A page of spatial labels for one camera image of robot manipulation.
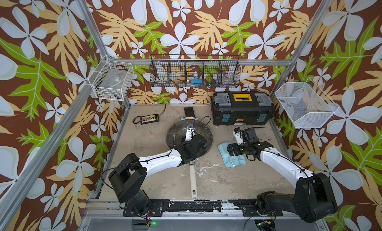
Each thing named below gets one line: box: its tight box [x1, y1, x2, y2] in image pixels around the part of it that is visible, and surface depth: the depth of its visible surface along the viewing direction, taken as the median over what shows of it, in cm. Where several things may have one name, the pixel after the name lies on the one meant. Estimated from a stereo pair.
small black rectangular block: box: [184, 106, 195, 118], surface depth 113 cm
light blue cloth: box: [217, 141, 247, 169], surface depth 90 cm
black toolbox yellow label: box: [210, 91, 276, 126], surface depth 100 cm
